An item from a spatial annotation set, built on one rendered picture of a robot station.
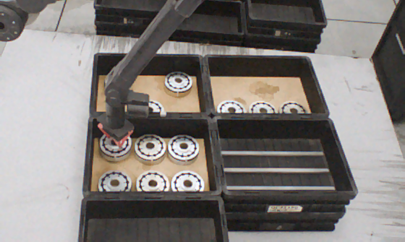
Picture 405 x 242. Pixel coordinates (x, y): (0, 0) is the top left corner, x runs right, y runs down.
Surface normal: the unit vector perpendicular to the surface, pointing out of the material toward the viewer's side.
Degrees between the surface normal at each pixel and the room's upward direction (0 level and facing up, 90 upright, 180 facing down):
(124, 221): 0
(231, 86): 0
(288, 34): 90
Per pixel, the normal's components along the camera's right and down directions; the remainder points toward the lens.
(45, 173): 0.05, -0.69
